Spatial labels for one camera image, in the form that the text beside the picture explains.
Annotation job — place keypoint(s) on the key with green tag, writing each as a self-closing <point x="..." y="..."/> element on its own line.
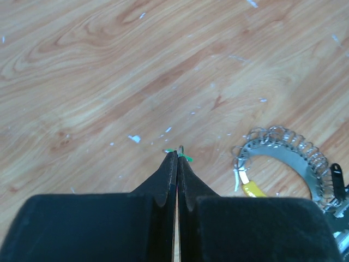
<point x="180" y="152"/>

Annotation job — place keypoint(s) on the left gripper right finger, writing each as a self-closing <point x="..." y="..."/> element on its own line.
<point x="217" y="228"/>

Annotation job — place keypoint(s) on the key with black tag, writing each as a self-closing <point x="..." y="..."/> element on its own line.
<point x="338" y="185"/>

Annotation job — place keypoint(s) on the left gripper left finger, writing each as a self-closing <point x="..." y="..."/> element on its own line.
<point x="134" y="226"/>

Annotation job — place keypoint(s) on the large keyring with yellow handle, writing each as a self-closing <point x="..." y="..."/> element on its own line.
<point x="298" y="153"/>

